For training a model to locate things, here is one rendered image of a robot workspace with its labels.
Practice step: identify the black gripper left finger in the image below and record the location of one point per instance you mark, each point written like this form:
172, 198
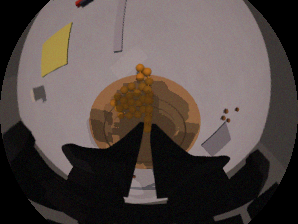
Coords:
116, 162

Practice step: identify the orange round board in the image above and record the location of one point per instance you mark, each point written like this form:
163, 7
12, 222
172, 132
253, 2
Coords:
174, 110

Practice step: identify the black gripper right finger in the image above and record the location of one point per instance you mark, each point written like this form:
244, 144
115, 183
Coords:
172, 166

